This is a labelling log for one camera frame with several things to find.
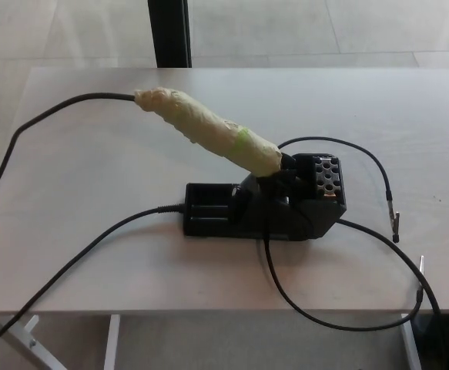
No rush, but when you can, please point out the tape-wrapped soldering iron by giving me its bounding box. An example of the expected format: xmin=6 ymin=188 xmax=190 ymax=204
xmin=133 ymin=87 xmax=286 ymax=180

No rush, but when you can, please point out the black soldering iron stand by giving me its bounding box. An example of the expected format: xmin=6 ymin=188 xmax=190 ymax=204
xmin=183 ymin=153 xmax=349 ymax=242

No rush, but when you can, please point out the black vertical pillar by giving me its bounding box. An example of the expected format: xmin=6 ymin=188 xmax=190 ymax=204
xmin=148 ymin=0 xmax=193 ymax=69

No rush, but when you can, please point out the white vertical table leg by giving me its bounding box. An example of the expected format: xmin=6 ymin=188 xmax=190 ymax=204
xmin=102 ymin=314 xmax=121 ymax=370
xmin=400 ymin=313 xmax=425 ymax=370

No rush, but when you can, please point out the dark object under table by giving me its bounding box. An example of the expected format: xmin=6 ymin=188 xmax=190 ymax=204
xmin=410 ymin=312 xmax=449 ymax=370

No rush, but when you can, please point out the white diagonal table brace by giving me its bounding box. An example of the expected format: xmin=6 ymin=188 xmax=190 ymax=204
xmin=0 ymin=314 xmax=62 ymax=370

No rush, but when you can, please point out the black stand power cable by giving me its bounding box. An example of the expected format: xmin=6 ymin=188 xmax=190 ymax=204
xmin=0 ymin=203 xmax=186 ymax=340

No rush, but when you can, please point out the black soldering iron cord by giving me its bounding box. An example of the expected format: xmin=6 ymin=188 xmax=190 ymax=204
xmin=0 ymin=92 xmax=137 ymax=224

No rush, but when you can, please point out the black cable from stand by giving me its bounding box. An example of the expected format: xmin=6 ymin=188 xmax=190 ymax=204
xmin=341 ymin=218 xmax=449 ymax=370

